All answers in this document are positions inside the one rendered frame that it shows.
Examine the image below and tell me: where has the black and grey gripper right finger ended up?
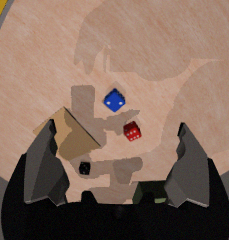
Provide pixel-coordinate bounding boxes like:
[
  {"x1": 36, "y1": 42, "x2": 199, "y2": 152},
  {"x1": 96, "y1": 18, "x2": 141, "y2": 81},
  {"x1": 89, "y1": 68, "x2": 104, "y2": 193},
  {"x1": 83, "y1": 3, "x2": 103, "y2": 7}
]
[{"x1": 164, "y1": 122, "x2": 229, "y2": 240}]

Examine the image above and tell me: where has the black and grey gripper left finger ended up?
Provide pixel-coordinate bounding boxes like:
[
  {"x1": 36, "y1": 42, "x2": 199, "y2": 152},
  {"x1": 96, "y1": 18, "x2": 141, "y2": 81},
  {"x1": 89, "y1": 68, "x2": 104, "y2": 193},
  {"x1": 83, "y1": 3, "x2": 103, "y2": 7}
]
[{"x1": 1, "y1": 119, "x2": 70, "y2": 240}]

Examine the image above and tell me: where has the tan flat mat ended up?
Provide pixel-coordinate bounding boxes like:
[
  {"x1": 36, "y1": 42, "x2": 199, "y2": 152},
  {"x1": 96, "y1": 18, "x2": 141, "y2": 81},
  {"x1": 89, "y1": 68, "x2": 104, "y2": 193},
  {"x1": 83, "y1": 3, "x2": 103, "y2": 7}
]
[{"x1": 33, "y1": 107, "x2": 101, "y2": 162}]

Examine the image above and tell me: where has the blue die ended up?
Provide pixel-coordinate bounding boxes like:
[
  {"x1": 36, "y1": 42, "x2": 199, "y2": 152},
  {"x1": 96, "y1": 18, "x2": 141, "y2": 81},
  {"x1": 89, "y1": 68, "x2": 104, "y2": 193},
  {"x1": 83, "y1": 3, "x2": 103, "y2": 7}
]
[{"x1": 104, "y1": 88, "x2": 126, "y2": 112}]

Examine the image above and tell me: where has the red die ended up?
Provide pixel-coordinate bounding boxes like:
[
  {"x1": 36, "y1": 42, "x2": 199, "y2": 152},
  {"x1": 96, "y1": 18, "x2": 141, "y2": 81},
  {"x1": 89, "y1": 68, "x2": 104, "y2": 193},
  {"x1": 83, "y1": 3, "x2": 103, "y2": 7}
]
[{"x1": 123, "y1": 121, "x2": 142, "y2": 142}]

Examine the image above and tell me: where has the black die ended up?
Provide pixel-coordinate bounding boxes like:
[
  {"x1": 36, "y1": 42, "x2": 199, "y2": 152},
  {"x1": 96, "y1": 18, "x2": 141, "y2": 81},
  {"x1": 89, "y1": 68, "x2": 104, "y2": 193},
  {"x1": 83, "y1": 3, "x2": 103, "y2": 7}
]
[{"x1": 79, "y1": 162, "x2": 91, "y2": 175}]

